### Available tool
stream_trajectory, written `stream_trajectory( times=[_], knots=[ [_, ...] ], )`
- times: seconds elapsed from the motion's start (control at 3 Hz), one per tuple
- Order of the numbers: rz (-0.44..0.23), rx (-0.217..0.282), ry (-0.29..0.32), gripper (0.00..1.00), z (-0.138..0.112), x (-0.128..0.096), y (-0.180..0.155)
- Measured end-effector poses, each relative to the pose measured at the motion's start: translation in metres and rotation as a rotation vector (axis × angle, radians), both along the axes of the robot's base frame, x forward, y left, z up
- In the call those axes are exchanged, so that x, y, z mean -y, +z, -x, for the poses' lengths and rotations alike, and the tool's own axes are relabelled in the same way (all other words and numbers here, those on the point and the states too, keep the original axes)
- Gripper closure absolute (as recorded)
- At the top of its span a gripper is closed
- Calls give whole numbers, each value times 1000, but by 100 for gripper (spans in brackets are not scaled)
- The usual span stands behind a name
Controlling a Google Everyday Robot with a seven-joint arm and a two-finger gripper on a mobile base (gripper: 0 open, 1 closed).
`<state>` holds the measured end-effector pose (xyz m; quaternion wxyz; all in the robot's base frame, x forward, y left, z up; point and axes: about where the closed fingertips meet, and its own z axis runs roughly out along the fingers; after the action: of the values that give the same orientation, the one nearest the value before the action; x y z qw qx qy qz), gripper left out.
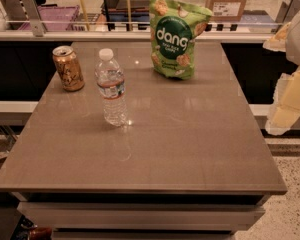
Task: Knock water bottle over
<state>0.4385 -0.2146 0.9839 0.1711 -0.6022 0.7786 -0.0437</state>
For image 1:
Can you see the purple plastic crate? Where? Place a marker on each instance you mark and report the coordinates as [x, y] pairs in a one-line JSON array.
[[58, 18]]

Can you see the metal rail bracket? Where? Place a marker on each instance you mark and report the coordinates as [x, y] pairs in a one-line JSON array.
[[287, 10], [37, 27]]

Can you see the clear plastic water bottle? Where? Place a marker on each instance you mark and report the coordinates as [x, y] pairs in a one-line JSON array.
[[111, 84]]

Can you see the left metal rail bracket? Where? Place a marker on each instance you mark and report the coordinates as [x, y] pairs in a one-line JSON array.
[[37, 27]]

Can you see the cardboard box with label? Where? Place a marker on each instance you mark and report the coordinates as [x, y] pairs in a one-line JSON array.
[[226, 10]]

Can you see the gold soda can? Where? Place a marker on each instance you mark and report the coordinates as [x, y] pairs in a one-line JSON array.
[[68, 68]]

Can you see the right metal rail bracket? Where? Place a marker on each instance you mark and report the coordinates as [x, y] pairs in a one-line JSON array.
[[287, 10]]

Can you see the green dang chips bag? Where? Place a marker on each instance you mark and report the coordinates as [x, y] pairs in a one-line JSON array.
[[174, 26]]

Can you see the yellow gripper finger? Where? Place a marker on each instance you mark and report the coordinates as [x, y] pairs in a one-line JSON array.
[[277, 43], [285, 110]]

